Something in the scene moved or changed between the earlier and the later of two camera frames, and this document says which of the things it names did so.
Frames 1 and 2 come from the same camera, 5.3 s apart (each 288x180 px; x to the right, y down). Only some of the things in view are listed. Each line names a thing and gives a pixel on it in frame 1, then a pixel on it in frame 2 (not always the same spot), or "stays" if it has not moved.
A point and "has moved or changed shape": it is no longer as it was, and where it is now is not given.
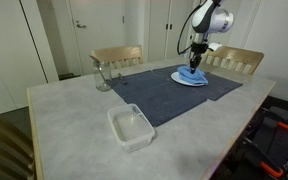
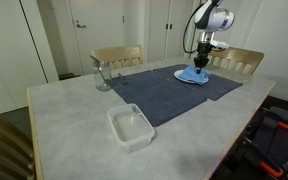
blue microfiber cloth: (198, 77) has moved or changed shape
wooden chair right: (239, 60) stays
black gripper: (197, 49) -> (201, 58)
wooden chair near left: (8, 151) stays
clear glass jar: (103, 75) stays
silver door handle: (80, 25) stays
